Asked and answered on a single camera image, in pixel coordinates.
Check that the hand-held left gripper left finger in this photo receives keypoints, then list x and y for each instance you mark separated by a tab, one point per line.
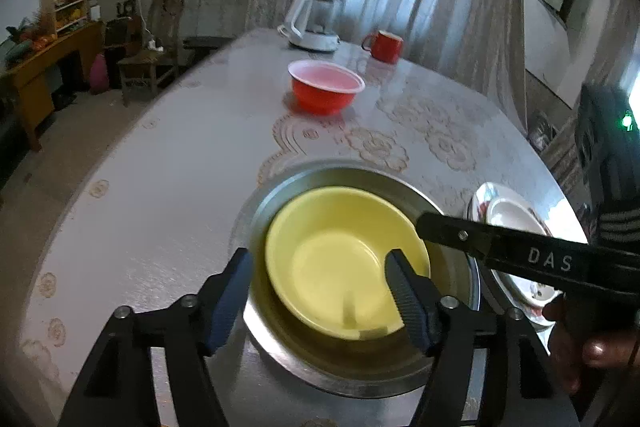
225	307

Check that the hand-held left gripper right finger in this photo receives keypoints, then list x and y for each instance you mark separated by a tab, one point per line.
407	302

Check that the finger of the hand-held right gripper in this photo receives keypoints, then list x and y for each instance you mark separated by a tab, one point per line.
450	232

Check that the white plate with red print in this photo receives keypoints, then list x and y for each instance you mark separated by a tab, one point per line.
479	207

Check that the yellow bowl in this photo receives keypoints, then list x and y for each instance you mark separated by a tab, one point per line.
320	257

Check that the steel basin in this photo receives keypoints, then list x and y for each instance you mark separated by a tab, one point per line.
310	357

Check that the person's right hand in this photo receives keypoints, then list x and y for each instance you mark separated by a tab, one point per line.
590	332

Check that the red bowl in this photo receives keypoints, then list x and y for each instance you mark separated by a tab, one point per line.
320	99

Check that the red mug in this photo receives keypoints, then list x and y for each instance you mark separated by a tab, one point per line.
387	49

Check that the white electric kettle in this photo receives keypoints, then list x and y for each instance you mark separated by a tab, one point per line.
300	14

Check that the pink bag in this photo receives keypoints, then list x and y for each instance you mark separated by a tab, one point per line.
99	74

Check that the black stool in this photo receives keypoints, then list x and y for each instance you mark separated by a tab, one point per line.
205	43

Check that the dark wooden furniture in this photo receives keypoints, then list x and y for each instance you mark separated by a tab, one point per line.
117	32

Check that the wooden desk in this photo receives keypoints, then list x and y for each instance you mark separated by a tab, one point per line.
30	72

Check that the carved wooden chair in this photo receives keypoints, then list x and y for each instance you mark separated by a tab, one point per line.
165	7

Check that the small wooden shelf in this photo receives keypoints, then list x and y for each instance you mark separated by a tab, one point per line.
70	9

